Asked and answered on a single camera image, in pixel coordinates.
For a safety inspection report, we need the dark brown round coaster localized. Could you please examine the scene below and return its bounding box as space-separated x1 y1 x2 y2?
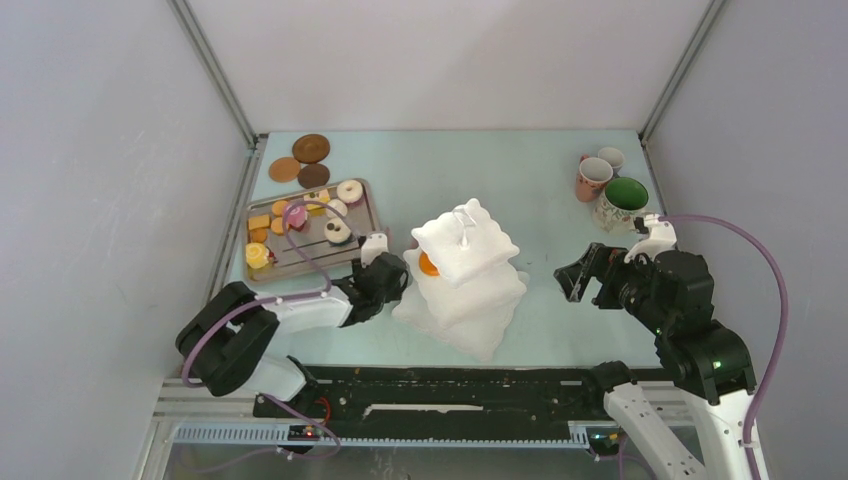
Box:
292 133 331 164

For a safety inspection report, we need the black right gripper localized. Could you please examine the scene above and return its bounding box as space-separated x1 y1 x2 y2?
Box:
552 239 669 331

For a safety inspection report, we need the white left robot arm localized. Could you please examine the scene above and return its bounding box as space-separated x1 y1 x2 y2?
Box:
175 253 409 417

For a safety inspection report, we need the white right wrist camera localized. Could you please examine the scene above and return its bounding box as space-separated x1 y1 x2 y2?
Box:
624 213 677 263

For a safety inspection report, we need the white frosted donut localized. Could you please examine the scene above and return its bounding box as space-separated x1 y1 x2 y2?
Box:
336 179 365 205

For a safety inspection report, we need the small white cup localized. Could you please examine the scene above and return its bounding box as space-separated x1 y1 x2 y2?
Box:
597 147 626 176

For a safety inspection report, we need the white three-tier cake stand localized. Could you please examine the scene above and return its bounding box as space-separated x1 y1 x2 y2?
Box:
392 198 529 362

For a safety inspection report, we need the green-inside floral mug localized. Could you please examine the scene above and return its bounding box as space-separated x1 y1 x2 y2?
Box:
592 177 650 235

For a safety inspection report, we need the metal serving tray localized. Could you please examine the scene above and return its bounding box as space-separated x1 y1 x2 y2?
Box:
237 178 382 284

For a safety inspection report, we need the yellow square cake piece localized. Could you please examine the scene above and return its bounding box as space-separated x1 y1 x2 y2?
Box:
247 214 272 231

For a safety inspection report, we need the darkest brown round coaster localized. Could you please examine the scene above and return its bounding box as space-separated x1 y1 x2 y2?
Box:
297 163 331 189

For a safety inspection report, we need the light brown round coaster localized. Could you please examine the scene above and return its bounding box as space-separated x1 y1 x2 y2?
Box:
268 157 301 183

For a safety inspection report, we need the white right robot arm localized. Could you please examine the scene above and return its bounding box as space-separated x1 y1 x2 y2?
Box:
554 243 768 479

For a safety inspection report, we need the orange donut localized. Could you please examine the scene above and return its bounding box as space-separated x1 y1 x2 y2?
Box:
418 252 440 277

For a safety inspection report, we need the pink mug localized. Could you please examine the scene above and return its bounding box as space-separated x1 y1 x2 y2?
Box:
575 156 615 203

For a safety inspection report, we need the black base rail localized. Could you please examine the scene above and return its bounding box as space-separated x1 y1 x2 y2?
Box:
289 366 613 443

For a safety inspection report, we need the white chocolate-hole donut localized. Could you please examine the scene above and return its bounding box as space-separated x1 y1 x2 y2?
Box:
323 218 353 246

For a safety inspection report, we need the yellow swirl roll cake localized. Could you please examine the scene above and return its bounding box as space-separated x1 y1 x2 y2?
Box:
244 242 273 270

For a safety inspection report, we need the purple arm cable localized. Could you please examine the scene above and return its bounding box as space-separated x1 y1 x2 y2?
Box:
180 198 362 462
655 213 790 480

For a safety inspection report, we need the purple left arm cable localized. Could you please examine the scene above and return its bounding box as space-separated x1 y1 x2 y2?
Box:
180 198 362 462

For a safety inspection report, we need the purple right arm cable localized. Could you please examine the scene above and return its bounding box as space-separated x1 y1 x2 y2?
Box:
655 213 790 480

